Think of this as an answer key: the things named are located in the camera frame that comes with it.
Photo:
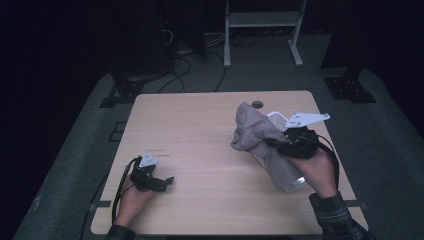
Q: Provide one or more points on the person's left hand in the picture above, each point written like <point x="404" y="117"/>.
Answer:
<point x="131" y="205"/>

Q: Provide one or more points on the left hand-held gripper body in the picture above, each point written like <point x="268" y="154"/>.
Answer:
<point x="143" y="175"/>

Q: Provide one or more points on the grey shorts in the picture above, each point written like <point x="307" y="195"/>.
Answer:
<point x="256" y="133"/>

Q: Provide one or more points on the white metal stand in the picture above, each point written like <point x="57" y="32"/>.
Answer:
<point x="263" y="20"/>

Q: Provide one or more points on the person's right hand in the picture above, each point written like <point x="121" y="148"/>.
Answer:
<point x="316" y="175"/>

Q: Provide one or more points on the white plastic basket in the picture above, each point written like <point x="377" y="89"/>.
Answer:
<point x="278" y="120"/>

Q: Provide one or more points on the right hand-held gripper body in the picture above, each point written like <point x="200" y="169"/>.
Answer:
<point x="300" y="143"/>

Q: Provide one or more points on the black stand base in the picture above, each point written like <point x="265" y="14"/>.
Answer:
<point x="130" y="90"/>
<point x="350" y="88"/>

